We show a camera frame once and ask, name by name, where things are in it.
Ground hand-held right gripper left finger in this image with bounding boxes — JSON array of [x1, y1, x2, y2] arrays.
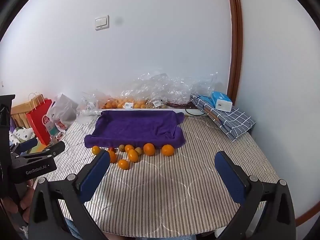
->
[[28, 150, 110, 240]]

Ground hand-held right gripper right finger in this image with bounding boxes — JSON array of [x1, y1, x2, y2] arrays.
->
[[214, 151, 297, 240]]

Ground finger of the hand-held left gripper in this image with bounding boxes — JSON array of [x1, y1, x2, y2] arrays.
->
[[10, 137, 38, 155], [15, 141, 66, 161]]

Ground large orange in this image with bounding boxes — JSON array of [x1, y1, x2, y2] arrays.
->
[[143, 143, 156, 156], [161, 144, 175, 157]]

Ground purple towel-lined tray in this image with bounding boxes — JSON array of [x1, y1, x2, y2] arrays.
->
[[84, 109, 186, 149]]

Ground clear bag of brown fruits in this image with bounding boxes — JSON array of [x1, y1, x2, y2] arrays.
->
[[146, 99, 168, 109]]

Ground person's left hand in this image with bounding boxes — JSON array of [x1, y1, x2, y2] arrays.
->
[[0, 179, 35, 222]]

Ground white patterned cloth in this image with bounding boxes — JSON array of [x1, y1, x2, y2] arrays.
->
[[9, 127, 35, 144]]

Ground red paper bag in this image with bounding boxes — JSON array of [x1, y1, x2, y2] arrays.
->
[[26, 92, 53, 146]]

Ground wooden slatted furniture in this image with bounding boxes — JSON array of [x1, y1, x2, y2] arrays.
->
[[10, 102, 32, 130]]

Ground white plastic bag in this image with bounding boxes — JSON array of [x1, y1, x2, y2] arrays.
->
[[47, 94, 78, 133]]

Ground person's blue jeans leg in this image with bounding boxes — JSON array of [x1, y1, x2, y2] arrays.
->
[[64, 217, 84, 240]]

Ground folded blue plaid cloth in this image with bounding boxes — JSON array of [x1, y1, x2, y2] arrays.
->
[[190, 94, 256, 142]]

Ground small clear plastic bag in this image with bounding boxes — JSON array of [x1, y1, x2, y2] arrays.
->
[[77, 91, 110, 117]]

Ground striped bed sheet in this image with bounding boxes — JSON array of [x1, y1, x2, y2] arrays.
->
[[32, 115, 280, 238]]

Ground blue tissue pack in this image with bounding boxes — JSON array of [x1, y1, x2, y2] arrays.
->
[[211, 91, 233, 112]]

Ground clear bag of oranges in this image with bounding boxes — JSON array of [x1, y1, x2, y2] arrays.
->
[[104, 97, 147, 109]]

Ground crumpled clear plastic bags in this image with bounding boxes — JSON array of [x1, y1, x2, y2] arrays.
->
[[122, 72, 223, 105]]

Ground black cable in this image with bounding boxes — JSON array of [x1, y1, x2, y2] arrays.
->
[[184, 109, 208, 117]]

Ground white light switch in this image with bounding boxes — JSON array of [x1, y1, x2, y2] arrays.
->
[[95, 15, 109, 31]]

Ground brown wooden door frame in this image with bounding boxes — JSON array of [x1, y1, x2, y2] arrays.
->
[[226, 0, 243, 100]]

